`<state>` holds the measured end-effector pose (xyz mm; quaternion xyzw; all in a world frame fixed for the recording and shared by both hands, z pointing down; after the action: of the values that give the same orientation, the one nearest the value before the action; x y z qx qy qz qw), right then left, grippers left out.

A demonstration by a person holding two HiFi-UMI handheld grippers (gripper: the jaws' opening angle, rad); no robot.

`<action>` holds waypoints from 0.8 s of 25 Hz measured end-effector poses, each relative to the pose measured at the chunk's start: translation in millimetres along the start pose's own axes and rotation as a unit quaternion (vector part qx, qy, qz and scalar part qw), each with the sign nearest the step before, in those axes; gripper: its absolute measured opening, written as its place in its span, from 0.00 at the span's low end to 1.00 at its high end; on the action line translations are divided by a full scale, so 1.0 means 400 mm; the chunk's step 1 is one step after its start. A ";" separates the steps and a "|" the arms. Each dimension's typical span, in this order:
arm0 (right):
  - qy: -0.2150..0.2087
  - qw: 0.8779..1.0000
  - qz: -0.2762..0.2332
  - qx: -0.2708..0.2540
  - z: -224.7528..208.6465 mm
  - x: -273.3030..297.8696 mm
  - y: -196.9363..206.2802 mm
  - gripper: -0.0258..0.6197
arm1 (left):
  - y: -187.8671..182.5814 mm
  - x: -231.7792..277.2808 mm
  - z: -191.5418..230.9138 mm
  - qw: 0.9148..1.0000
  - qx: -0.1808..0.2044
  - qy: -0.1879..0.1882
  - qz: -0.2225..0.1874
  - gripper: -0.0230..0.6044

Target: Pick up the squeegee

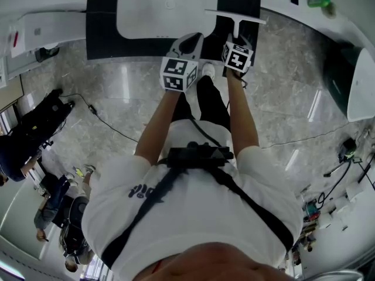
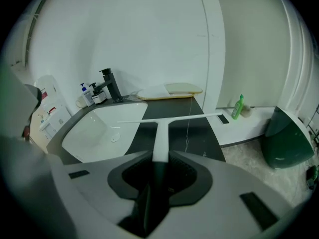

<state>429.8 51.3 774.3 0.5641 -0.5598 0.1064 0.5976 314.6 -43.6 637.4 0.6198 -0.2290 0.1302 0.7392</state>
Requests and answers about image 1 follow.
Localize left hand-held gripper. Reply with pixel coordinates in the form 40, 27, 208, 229
159, 32, 205, 92

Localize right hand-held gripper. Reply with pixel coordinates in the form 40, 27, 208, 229
221, 33, 254, 72

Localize white squeegee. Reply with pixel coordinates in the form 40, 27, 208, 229
204, 8, 267, 42

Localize person's right forearm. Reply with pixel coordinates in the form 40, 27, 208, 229
225, 68, 260, 157

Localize person's left forearm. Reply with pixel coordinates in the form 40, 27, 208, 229
134, 89, 181, 165

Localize person's white shoe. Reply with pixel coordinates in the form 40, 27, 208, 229
201, 62, 216, 80

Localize person's black trousers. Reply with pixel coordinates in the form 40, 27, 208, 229
172, 75, 232, 131

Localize white sink basin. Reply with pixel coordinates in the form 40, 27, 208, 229
116, 0, 219, 40

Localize black chest-mounted device box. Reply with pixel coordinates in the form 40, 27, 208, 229
167, 141, 234, 167

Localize black vanity countertop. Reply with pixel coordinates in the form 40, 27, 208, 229
86, 0, 262, 61

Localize dark round bin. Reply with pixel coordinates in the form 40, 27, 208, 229
323, 44, 363, 119

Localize black wheeled case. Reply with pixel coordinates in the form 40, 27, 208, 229
17, 88, 76, 146

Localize person's white t-shirt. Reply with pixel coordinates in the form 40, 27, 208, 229
81, 120, 302, 281

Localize black floor device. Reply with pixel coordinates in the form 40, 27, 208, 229
323, 138, 359, 177

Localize person's chin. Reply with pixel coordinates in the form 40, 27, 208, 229
146, 243, 296, 281

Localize black harness cable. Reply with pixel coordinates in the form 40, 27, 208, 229
189, 118, 223, 148

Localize black floor cable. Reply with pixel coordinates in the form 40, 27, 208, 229
58, 94, 138, 143

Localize black chest harness straps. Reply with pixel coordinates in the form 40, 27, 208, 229
101, 153, 294, 269

